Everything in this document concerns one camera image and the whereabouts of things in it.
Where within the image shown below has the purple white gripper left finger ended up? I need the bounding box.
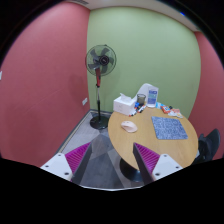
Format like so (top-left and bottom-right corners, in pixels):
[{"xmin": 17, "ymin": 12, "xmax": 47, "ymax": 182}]
[{"xmin": 41, "ymin": 143, "xmax": 92, "ymax": 184}]

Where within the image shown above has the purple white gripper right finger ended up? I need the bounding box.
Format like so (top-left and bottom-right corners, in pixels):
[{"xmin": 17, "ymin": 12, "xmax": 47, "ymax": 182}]
[{"xmin": 133, "ymin": 143, "xmax": 182, "ymax": 185}]

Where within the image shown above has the grey patterned mouse pad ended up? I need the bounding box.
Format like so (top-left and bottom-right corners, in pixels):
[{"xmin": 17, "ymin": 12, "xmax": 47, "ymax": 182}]
[{"xmin": 151, "ymin": 116, "xmax": 188, "ymax": 140}]

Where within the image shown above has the pink computer mouse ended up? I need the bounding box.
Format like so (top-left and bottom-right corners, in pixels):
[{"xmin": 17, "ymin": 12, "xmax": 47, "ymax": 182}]
[{"xmin": 121, "ymin": 121, "xmax": 138, "ymax": 133}]

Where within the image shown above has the round wooden table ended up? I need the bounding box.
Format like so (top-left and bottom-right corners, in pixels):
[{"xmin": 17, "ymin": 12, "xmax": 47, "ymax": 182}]
[{"xmin": 107, "ymin": 103, "xmax": 200, "ymax": 184}]

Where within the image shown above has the black office chair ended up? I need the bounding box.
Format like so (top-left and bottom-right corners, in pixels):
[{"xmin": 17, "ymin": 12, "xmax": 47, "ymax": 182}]
[{"xmin": 193, "ymin": 129, "xmax": 220, "ymax": 165}]

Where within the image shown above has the orange snack packet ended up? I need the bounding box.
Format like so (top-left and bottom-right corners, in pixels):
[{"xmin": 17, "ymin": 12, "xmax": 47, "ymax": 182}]
[{"xmin": 161, "ymin": 106, "xmax": 171, "ymax": 114}]

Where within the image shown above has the white tissue box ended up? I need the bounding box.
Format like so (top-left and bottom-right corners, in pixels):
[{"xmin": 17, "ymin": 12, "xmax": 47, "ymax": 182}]
[{"xmin": 113, "ymin": 94, "xmax": 135, "ymax": 115}]

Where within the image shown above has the black mesh pen holder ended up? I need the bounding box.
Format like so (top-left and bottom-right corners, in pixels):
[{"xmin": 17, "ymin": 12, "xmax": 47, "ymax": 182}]
[{"xmin": 137, "ymin": 94, "xmax": 146, "ymax": 105}]

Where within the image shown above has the white blue sign stand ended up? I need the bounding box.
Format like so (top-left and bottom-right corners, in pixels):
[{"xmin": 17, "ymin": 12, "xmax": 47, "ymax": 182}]
[{"xmin": 147, "ymin": 86, "xmax": 158, "ymax": 107}]

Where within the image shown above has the black red standing fan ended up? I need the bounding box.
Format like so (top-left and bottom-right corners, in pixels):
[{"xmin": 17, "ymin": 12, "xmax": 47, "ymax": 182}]
[{"xmin": 85, "ymin": 45, "xmax": 117, "ymax": 130}]

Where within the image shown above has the white wall socket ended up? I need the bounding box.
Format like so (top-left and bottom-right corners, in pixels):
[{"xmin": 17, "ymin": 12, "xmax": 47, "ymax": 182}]
[{"xmin": 82, "ymin": 98, "xmax": 88, "ymax": 105}]

